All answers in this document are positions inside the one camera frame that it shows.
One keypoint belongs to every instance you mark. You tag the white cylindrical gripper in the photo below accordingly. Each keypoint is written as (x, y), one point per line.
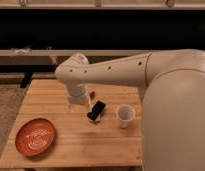
(78, 95)

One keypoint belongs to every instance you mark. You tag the black table leg bracket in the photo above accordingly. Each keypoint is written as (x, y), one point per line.
(26, 79)

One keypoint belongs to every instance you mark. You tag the white paper cup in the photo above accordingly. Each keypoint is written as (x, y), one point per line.
(125, 115)

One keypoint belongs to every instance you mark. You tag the white tray under device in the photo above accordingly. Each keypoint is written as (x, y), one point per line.
(94, 115)

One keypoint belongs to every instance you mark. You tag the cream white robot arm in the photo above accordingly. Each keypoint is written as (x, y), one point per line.
(172, 87)

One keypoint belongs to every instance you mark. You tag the black rectangular device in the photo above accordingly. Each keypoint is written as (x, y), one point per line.
(99, 104)

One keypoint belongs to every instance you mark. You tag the grey metal rail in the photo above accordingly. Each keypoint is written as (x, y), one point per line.
(44, 57)

